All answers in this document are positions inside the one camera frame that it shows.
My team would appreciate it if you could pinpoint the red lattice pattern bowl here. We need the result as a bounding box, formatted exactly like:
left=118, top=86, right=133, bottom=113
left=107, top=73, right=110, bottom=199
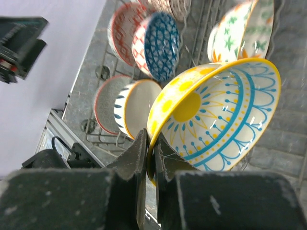
left=107, top=2, right=180, bottom=81

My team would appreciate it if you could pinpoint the black striped white bowl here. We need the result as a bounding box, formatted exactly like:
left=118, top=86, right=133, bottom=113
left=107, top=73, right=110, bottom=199
left=114, top=79, right=162, bottom=139

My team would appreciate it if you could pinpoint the multicolour scale pattern bowl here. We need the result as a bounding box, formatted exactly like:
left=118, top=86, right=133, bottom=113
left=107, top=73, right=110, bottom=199
left=134, top=0, right=191, bottom=23

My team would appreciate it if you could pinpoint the orange green leaf bowl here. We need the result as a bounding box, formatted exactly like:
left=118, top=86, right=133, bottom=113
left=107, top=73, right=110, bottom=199
left=207, top=0, right=274, bottom=63

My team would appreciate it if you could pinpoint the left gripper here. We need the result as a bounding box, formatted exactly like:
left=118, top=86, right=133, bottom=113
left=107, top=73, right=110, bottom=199
left=0, top=16, right=48, bottom=84

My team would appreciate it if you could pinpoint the yellow dotted bowl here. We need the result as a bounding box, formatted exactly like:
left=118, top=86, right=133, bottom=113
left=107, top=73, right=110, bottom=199
left=146, top=57, right=282, bottom=183

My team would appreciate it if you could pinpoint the grey speckled bowl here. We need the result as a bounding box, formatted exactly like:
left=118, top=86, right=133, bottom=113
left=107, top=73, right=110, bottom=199
left=93, top=74, right=132, bottom=135

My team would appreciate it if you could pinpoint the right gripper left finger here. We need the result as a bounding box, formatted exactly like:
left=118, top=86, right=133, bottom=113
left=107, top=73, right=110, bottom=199
left=104, top=129, right=147, bottom=229

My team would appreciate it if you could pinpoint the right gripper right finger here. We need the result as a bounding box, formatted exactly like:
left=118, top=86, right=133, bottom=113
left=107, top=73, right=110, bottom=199
left=154, top=134, right=195, bottom=228

